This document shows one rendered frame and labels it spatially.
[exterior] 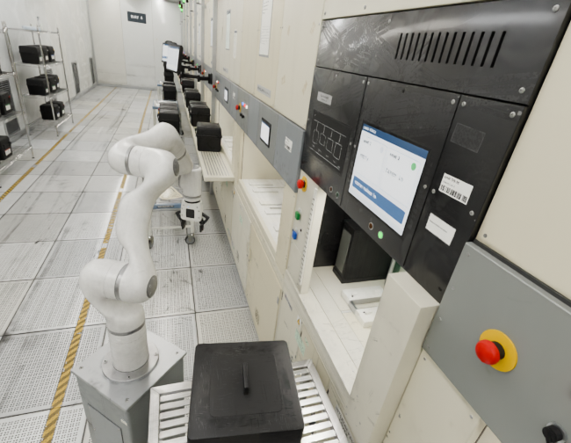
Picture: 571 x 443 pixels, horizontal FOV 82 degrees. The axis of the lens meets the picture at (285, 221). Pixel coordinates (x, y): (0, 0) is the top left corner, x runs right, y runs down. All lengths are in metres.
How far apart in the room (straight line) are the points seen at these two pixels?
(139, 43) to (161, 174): 13.41
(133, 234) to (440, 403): 0.93
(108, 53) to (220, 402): 14.03
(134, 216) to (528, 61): 1.01
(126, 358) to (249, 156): 1.90
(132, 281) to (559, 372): 1.00
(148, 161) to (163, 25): 13.37
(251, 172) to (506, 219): 2.37
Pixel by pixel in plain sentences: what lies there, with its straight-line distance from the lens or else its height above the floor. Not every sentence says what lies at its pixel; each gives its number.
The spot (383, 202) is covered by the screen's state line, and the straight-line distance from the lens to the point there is 0.91.
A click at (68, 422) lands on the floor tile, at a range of 2.30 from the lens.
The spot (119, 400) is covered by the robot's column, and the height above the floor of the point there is 0.76.
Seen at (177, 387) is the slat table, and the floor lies 0.76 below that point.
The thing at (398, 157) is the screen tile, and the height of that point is 1.64.
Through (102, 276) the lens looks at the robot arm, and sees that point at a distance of 1.16.
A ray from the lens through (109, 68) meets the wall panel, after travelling 14.61.
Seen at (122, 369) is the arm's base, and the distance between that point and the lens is 1.39.
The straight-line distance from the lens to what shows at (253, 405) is 0.98.
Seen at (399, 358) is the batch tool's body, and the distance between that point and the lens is 0.85.
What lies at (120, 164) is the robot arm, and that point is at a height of 1.46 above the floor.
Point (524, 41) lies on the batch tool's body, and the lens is 0.69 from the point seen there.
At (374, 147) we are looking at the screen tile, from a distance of 0.95.
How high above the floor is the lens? 1.83
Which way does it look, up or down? 27 degrees down
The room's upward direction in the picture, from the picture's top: 8 degrees clockwise
